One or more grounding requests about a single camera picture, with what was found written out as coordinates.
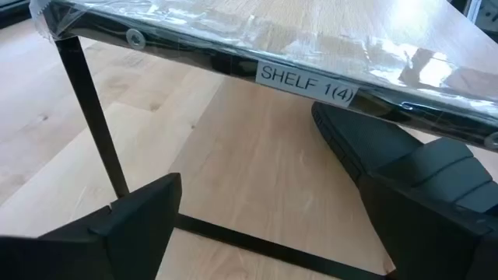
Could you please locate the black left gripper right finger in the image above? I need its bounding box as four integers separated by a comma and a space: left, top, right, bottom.
357, 173, 498, 280

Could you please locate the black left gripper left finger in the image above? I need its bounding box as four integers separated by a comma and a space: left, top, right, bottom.
0, 173, 183, 280

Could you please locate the black slide sandal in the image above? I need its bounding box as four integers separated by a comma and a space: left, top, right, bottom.
310, 101, 498, 215

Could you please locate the white shelf label sticker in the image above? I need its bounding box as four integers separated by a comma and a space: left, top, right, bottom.
255, 60, 359, 109

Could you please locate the clear plastic wrap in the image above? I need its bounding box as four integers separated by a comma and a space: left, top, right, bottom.
29, 0, 498, 152

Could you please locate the wooden shelf with black frame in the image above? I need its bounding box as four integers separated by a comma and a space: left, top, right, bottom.
29, 0, 498, 280

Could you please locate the black aluminium table frame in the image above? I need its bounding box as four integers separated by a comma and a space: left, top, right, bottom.
0, 0, 34, 30

